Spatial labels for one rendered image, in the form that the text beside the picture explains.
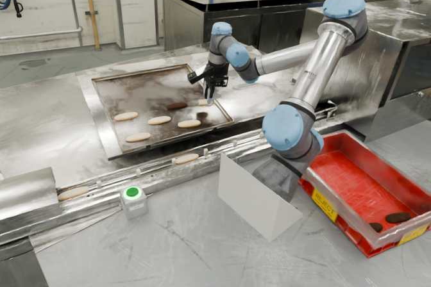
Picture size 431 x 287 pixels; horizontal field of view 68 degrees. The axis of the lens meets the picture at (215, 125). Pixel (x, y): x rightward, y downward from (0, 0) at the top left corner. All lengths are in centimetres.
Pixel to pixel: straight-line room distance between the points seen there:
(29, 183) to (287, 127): 82
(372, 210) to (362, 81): 57
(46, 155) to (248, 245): 87
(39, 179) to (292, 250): 83
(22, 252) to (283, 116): 89
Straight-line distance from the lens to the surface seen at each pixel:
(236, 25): 317
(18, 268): 126
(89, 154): 140
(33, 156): 146
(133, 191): 107
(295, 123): 88
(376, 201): 132
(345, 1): 108
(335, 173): 136
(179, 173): 118
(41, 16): 473
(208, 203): 114
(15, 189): 118
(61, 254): 108
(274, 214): 97
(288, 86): 176
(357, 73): 154
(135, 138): 130
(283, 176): 101
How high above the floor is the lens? 166
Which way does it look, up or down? 33 degrees down
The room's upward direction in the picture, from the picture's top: 4 degrees clockwise
